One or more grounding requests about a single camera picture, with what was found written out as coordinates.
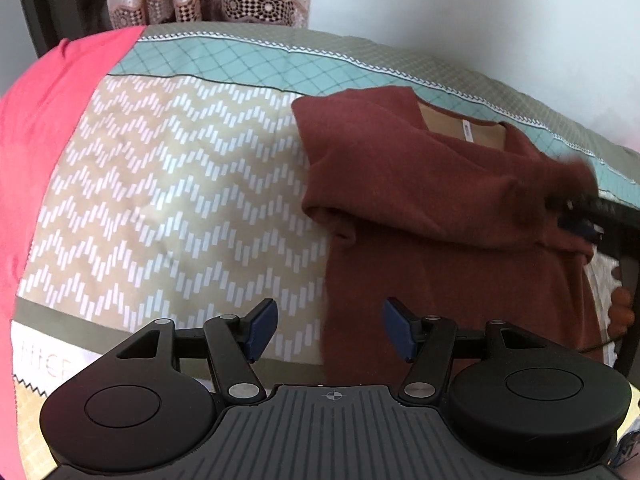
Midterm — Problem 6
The person's right hand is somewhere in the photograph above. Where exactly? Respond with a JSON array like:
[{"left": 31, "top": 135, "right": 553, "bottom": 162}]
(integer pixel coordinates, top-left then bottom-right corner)
[{"left": 606, "top": 266, "right": 635, "bottom": 338}]

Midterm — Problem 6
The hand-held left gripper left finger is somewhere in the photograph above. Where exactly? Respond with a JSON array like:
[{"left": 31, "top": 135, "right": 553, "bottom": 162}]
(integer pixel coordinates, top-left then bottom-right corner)
[{"left": 117, "top": 298, "right": 279, "bottom": 406}]

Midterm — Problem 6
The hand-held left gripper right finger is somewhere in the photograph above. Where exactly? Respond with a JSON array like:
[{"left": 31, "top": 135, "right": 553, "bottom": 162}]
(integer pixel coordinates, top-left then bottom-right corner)
[{"left": 382, "top": 297, "right": 546, "bottom": 407}]

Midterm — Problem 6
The patterned bed blanket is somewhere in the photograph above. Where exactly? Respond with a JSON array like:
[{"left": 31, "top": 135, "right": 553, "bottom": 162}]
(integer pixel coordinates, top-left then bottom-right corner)
[{"left": 10, "top": 21, "right": 640, "bottom": 396}]

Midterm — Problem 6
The reddish-brown sweater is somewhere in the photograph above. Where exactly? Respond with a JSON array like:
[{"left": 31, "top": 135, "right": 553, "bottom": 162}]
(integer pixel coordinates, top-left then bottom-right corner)
[{"left": 291, "top": 86, "right": 608, "bottom": 388}]

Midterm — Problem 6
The pink cloth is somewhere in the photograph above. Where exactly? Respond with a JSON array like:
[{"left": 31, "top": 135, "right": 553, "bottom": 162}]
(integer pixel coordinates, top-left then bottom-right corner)
[{"left": 0, "top": 26, "right": 146, "bottom": 480}]

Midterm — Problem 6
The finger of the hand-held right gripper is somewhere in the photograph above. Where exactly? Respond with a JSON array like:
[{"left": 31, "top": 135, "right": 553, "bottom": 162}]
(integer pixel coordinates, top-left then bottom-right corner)
[
  {"left": 557, "top": 214, "right": 606, "bottom": 243},
  {"left": 547, "top": 193, "right": 640, "bottom": 223}
]

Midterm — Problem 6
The dark wooden furniture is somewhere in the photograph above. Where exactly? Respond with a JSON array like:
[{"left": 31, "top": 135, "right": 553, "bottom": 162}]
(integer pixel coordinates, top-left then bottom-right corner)
[{"left": 14, "top": 0, "right": 110, "bottom": 57}]

